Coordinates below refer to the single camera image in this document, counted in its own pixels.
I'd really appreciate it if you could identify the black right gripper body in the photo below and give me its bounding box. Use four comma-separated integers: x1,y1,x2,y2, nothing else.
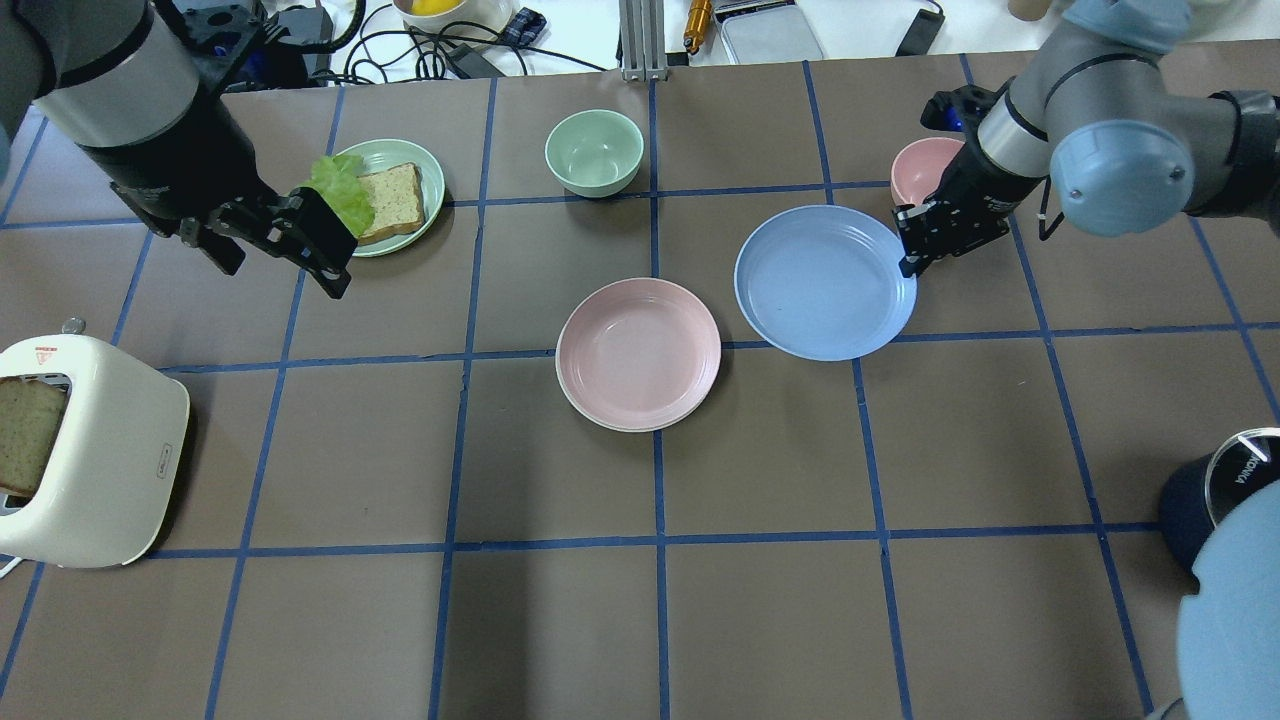
893,140,1044,263

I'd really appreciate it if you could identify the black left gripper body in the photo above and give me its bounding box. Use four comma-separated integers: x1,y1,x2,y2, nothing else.
110,150,283,258

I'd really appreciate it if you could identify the blue plate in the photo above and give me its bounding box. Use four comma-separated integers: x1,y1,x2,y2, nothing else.
733,205,918,363

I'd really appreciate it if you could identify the pink plate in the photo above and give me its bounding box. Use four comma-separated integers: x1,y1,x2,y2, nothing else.
556,277,722,407

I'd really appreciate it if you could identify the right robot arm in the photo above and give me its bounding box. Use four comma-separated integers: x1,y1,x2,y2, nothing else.
895,1,1277,278

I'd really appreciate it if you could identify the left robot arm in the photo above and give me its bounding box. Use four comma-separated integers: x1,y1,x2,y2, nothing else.
3,1,356,299

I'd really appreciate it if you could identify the lettuce leaf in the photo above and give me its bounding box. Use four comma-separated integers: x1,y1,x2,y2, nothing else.
303,152,375,238

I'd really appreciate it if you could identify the pink bowl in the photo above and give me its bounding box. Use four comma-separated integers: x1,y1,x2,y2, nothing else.
890,137,965,206

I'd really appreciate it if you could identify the bread slice on plate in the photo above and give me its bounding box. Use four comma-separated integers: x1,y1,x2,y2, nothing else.
357,161,426,246

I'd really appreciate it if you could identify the green plate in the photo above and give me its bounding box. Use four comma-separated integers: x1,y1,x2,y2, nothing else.
340,138,447,258

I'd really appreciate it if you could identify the black power adapter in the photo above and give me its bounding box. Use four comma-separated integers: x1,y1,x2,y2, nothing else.
895,9,946,56

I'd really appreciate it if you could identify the bread slice in toaster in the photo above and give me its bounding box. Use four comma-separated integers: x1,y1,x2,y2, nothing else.
1,377,69,498

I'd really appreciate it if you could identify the white bowl with yellow fruit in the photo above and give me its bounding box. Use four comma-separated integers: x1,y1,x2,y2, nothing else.
392,1,516,38

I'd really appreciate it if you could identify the cream toaster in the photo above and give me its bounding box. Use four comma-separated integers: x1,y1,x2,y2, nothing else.
1,334,192,569

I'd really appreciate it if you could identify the grey metal tray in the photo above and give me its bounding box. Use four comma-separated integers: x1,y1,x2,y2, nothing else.
713,1,826,64

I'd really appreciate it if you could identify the green bowl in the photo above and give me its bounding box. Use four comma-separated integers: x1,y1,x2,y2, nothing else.
544,109,645,199

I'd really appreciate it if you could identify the orange tool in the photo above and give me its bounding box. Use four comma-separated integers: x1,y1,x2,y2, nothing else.
682,0,714,56

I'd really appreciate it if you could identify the cream plate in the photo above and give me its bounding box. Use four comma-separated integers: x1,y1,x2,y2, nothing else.
568,398,705,433

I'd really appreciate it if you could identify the dark blue pot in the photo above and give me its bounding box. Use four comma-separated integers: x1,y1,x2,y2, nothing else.
1158,427,1279,573

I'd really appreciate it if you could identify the black cable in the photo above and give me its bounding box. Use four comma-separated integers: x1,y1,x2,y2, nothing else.
335,5,611,86

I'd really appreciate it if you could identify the aluminium profile post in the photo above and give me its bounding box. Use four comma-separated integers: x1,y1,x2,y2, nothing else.
618,0,669,83

